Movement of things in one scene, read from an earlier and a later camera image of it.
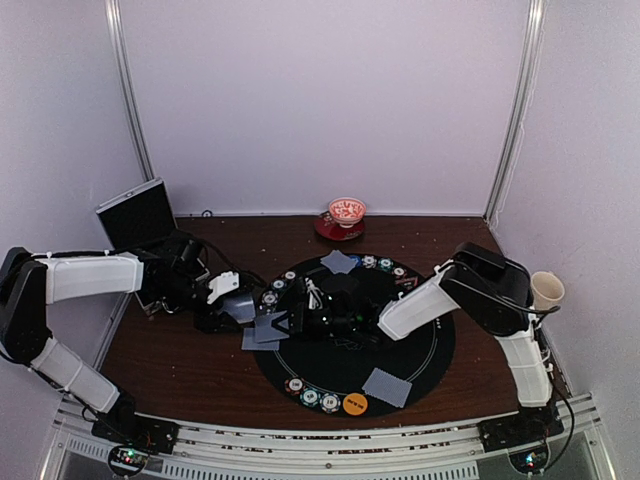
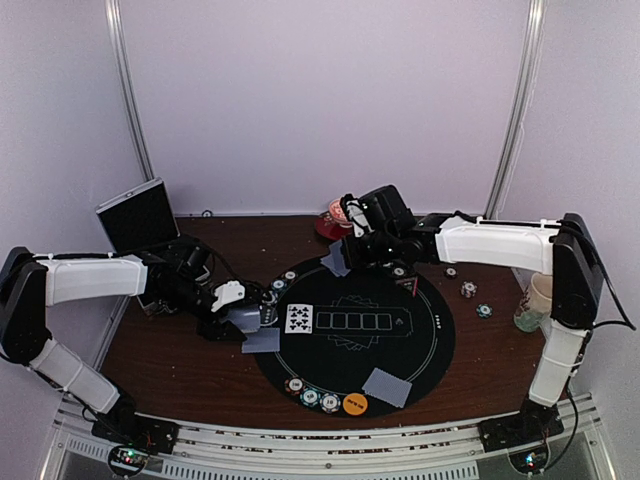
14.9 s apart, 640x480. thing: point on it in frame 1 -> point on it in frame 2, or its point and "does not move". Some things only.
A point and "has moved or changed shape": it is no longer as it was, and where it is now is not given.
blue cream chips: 330,402 does not move
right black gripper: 298,315 -> 352,258
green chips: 310,397 does not move
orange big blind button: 355,404 does not move
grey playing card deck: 241,306 has moved or changed shape
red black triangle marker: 408,282 does not move
